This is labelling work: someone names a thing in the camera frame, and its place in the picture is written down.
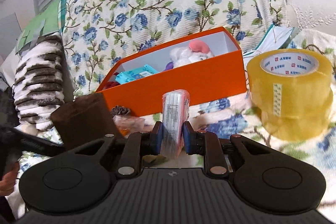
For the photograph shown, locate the beige scrunchie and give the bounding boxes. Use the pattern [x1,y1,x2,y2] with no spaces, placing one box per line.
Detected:
[142,155,169,166]

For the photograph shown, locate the grey sparkly scrunchie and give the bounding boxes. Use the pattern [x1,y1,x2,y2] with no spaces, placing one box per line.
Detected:
[110,105,131,117]

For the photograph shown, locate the pink tissue pack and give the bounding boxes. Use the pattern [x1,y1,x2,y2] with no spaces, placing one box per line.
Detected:
[161,89,190,159]

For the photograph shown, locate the red knitted plush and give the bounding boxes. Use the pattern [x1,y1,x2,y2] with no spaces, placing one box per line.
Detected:
[104,81,120,89]

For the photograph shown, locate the teal wet wipes pack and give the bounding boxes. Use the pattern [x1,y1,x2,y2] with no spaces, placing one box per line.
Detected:
[115,64,158,84]

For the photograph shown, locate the white pink plush toy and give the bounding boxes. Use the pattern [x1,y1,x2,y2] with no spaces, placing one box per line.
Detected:
[170,40,214,68]

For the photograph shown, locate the purple plush cloth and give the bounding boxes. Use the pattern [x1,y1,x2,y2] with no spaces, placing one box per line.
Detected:
[165,61,174,71]

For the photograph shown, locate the person's hand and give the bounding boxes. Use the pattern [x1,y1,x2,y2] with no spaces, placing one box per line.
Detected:
[0,162,20,197]

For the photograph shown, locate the brown wooden log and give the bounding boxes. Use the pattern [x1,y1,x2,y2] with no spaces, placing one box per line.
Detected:
[51,93,122,150]

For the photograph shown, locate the striped fuzzy pillow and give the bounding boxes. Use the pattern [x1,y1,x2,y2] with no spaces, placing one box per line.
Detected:
[14,32,64,131]

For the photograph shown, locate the orange cardboard box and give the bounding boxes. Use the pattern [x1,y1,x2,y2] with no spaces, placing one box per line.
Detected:
[96,27,247,116]

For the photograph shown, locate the lower yellow tape roll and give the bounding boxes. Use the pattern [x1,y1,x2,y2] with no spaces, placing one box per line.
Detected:
[261,108,331,141]

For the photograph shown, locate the yellow tape roll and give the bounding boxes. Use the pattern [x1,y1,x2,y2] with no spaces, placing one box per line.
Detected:
[247,49,333,118]
[261,108,331,141]

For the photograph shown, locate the upper yellow tape roll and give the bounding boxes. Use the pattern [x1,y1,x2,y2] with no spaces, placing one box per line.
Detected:
[247,49,333,118]

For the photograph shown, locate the green patterned cushion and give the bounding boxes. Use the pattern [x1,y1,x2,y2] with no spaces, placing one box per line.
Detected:
[15,0,67,57]

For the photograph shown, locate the teal edged mask packet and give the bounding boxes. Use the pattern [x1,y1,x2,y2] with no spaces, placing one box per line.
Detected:
[243,24,295,59]

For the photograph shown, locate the floral sofa cover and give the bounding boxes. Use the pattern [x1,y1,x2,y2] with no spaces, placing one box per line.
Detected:
[15,0,336,214]

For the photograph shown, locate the white embossed armrest cover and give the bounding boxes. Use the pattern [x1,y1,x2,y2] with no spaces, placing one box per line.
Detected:
[286,0,336,36]

